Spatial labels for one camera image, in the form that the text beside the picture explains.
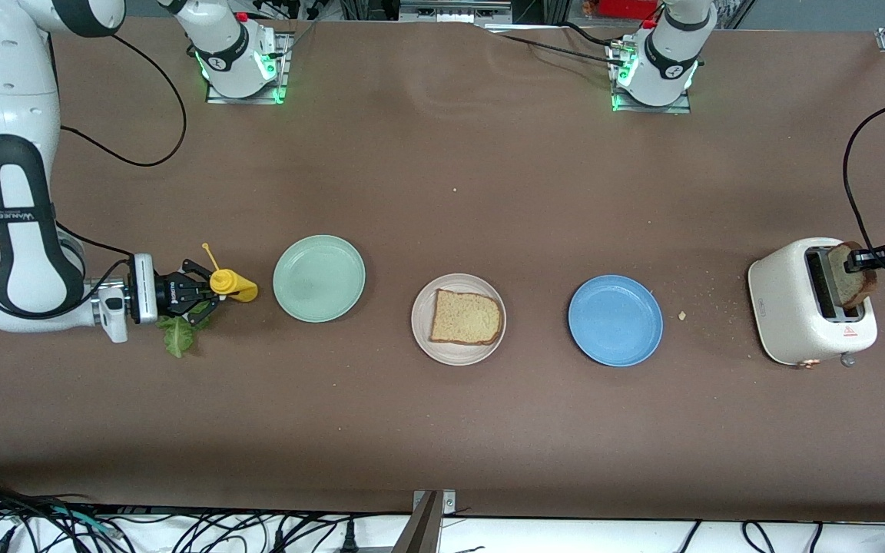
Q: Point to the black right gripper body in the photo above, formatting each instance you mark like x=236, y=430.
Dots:
x=167, y=298

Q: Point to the brown bread slice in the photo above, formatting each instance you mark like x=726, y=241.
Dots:
x=465, y=316
x=846, y=288

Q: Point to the green lettuce leaf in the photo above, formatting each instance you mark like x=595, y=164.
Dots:
x=177, y=338

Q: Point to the yellow mustard squeeze bottle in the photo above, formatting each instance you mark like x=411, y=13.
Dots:
x=235, y=286

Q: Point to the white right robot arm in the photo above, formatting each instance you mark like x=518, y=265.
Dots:
x=20, y=253

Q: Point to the mint green plate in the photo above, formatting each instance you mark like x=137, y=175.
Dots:
x=319, y=278

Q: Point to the blue plate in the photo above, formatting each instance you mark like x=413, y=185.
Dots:
x=615, y=321

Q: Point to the beige plate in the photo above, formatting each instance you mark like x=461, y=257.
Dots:
x=458, y=355

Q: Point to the white two-slot toaster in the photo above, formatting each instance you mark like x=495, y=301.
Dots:
x=780, y=307

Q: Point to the black power plug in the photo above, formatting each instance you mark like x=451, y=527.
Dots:
x=349, y=538

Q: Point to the red box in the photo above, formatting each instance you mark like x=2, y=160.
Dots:
x=627, y=8

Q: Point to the grey equipment box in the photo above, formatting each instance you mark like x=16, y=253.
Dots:
x=454, y=9

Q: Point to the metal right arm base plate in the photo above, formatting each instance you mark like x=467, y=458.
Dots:
x=286, y=73

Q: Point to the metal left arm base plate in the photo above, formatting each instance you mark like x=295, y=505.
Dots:
x=654, y=109

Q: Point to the metal table edge bracket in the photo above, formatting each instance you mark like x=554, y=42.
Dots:
x=427, y=526

